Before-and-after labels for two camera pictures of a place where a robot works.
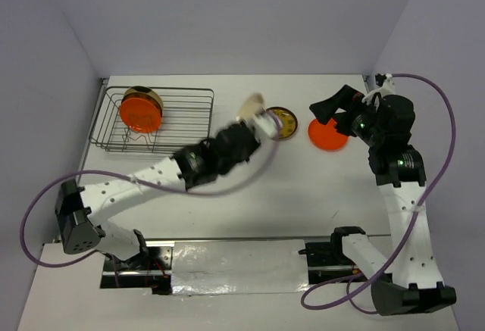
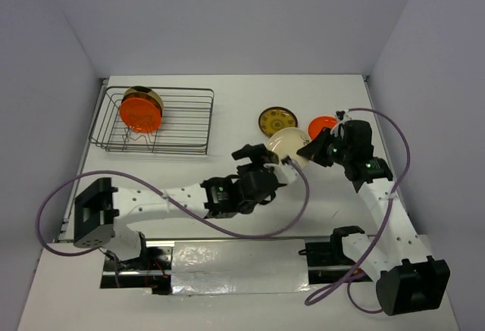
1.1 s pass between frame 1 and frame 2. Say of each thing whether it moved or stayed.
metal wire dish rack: stayed
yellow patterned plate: stayed
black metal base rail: stayed
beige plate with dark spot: moved
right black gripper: moved
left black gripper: moved
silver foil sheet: stayed
